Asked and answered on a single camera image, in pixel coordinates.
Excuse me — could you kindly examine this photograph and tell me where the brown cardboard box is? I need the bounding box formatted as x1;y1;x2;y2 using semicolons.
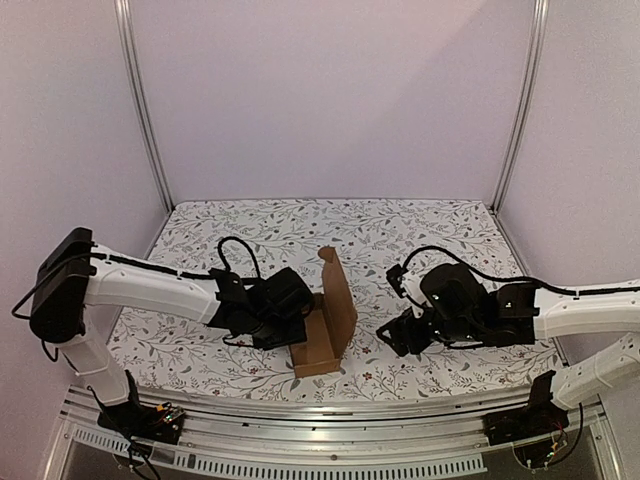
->
289;246;358;379

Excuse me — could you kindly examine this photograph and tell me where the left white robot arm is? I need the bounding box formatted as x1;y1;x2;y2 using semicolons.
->
11;227;315;434

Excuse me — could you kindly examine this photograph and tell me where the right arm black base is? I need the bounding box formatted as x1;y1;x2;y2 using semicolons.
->
482;370;569;446

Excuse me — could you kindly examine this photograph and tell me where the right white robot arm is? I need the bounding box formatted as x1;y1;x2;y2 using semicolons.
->
376;263;639;436

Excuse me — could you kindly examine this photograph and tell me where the floral patterned table mat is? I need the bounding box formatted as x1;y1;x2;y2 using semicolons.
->
109;199;563;403

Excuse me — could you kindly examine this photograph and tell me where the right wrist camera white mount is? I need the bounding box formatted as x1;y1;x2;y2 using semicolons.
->
386;264;427;305

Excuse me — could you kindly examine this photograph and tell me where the left black braided cable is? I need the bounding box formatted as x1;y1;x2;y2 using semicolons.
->
216;236;261;281

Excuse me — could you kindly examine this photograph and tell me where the aluminium front rail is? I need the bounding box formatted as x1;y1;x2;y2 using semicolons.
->
39;387;621;480

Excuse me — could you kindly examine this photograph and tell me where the right aluminium frame post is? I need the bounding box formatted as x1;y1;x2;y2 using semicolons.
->
489;0;550;217

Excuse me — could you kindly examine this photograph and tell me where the aluminium frame post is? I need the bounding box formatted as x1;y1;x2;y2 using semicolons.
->
114;0;175;214
489;0;550;217

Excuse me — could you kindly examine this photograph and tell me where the left aluminium frame post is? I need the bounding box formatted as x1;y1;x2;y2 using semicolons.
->
114;0;175;214

